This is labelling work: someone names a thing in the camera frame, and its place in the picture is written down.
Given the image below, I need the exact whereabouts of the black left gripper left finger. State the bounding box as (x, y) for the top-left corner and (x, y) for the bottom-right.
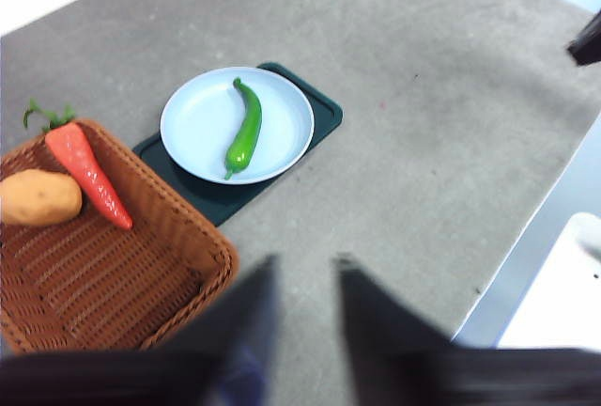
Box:
(0, 255), (279, 406)

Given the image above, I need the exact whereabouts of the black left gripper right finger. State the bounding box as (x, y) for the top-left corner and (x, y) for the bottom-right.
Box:
(333, 256), (601, 406)

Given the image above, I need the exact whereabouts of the pale blue round plate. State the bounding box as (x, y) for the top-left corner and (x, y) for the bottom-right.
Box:
(159, 66), (316, 186)

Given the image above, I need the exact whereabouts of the long green pepper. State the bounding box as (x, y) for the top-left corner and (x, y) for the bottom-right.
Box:
(223, 77), (263, 181)

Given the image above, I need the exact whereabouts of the brown woven wicker basket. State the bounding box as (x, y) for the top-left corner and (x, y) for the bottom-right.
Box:
(0, 117), (240, 355)

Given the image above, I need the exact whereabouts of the dark green rectangular tray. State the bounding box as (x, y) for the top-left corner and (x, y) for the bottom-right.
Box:
(131, 61), (344, 227)

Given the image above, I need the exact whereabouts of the yellow-brown potato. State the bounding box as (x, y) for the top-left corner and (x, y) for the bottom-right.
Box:
(0, 168), (84, 227)

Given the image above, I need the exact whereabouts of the orange carrot with green leaves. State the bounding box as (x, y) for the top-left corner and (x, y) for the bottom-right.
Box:
(23, 98), (134, 231)

